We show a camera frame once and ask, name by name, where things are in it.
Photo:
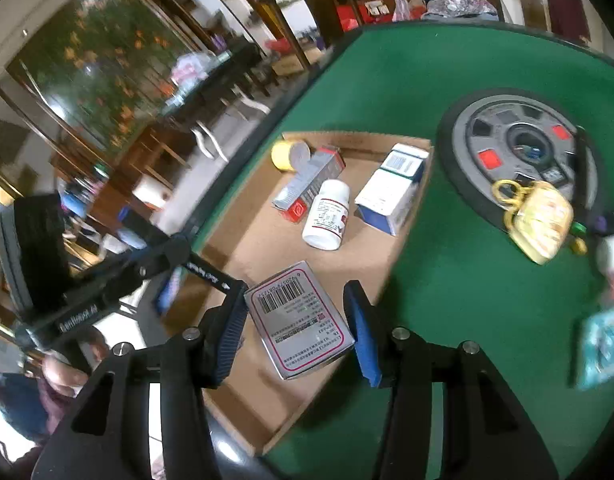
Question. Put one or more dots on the dark wooden bench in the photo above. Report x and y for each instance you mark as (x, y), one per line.
(222, 80)

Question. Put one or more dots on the wooden side table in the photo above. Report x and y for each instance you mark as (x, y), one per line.
(152, 155)

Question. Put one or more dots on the black marker green cap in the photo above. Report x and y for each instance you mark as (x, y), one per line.
(587, 175)

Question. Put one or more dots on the white pill bottle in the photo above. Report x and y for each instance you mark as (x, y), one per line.
(327, 215)

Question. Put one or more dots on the wooden armchair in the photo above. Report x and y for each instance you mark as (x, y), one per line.
(282, 15)

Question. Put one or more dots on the person's left hand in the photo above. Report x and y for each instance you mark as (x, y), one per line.
(62, 375)

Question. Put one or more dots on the pink plastic bag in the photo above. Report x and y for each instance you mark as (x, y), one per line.
(402, 7)

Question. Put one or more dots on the red grey medicine box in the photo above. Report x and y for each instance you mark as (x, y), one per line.
(307, 185)

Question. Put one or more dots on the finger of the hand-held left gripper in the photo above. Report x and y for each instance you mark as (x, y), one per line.
(142, 230)
(212, 280)

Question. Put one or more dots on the black marker yellow caps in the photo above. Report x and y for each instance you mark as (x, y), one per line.
(609, 221)

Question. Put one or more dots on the white red bottle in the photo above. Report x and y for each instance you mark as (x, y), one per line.
(612, 260)

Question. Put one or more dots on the brown cardboard tray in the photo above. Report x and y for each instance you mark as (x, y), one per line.
(267, 240)

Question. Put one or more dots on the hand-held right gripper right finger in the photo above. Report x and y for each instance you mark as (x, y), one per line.
(364, 345)

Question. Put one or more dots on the blue white medicine box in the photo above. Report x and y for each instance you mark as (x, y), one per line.
(387, 195)

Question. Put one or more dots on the teal packet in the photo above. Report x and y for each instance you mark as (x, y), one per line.
(604, 350)

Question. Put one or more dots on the silver medicine box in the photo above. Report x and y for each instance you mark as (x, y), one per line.
(297, 320)

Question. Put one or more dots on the orange flower painting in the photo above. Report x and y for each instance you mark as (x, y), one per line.
(102, 60)

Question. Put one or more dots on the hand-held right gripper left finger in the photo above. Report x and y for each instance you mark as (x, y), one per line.
(227, 340)

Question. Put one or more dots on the white mug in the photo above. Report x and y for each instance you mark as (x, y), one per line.
(539, 220)

